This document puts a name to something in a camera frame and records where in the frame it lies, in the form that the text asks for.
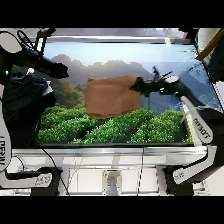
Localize blue jeans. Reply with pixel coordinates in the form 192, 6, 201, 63
2, 72, 56, 114

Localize black cable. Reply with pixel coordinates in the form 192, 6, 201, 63
136, 145, 146, 197
40, 145, 70, 197

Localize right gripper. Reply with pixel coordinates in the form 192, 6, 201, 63
129, 76, 150, 97

